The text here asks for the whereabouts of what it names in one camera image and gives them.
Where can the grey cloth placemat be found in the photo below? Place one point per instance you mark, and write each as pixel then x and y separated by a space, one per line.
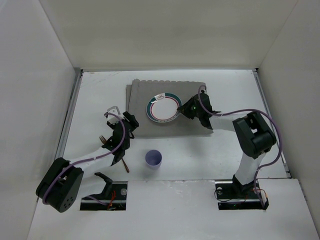
pixel 139 93

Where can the brown wooden spoon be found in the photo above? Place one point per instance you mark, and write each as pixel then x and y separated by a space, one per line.
pixel 125 166

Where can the right aluminium table rail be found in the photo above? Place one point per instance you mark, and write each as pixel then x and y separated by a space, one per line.
pixel 273 125

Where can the left aluminium table rail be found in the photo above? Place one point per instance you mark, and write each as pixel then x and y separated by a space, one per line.
pixel 67 118

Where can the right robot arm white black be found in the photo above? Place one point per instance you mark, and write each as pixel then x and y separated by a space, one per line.
pixel 254 136

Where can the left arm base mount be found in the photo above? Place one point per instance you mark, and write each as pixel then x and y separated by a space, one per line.
pixel 101 193

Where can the brown wooden fork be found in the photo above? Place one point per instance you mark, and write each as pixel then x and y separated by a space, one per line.
pixel 102 139

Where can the purple cup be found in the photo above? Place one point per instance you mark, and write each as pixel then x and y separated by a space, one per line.
pixel 153 159

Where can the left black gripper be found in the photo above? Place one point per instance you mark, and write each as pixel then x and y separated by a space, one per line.
pixel 110 143

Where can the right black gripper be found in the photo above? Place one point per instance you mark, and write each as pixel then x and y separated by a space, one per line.
pixel 189 109

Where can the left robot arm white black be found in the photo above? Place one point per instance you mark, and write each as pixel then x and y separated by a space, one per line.
pixel 67 180

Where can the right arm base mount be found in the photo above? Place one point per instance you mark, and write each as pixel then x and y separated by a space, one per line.
pixel 229 199

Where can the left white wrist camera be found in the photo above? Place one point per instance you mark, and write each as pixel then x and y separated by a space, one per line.
pixel 113 115

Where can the aluminium table rail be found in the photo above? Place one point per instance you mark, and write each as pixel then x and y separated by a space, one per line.
pixel 67 118
pixel 273 125

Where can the white plate green red rim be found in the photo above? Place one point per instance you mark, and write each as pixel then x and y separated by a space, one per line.
pixel 163 108

